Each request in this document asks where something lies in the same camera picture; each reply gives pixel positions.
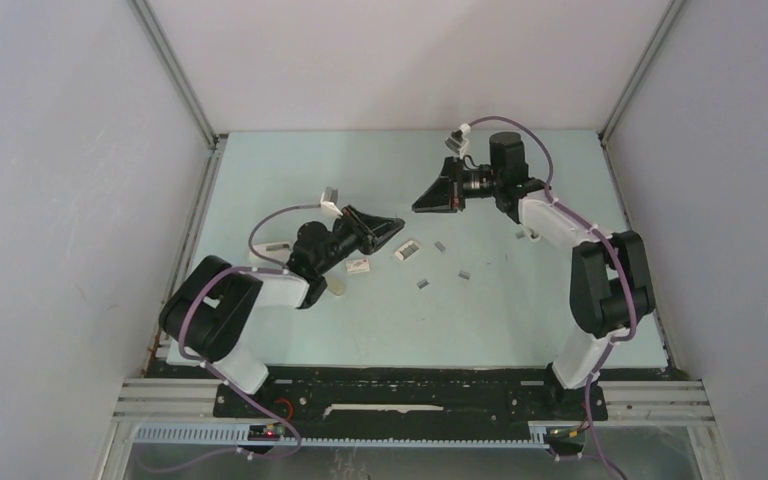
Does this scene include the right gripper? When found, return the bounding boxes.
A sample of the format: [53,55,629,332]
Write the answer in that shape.
[414,155,504,213]

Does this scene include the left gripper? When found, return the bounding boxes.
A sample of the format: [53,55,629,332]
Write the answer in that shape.
[315,205,404,275]

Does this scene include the staple tray box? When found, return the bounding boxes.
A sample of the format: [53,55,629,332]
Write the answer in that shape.
[394,239,421,262]

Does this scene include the olive green stapler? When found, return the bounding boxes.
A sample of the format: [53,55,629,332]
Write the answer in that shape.
[325,277,346,297]

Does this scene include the light blue stapler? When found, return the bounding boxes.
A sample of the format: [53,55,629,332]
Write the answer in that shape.
[515,228,541,242]

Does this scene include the white stapler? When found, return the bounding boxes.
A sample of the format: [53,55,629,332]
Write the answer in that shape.
[248,241,293,263]

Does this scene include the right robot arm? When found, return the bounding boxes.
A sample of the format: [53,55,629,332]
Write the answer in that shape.
[412,125,655,418]

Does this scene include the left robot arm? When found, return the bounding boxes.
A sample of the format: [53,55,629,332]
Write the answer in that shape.
[158,205,405,417]

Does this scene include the white staple box sleeve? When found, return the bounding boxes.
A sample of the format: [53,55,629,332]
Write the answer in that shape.
[345,258,371,274]

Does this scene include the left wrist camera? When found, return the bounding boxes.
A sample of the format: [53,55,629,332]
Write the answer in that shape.
[319,187,343,219]

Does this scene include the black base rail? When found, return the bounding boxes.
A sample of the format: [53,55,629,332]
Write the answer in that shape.
[214,361,611,444]

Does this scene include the right aluminium frame post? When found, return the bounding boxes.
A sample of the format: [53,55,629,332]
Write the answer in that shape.
[599,0,689,147]

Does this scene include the aluminium frame post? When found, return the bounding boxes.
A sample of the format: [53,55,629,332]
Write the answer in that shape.
[599,0,689,147]
[127,0,219,149]

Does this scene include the left aluminium frame post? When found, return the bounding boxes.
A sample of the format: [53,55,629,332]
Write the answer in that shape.
[127,0,219,149]

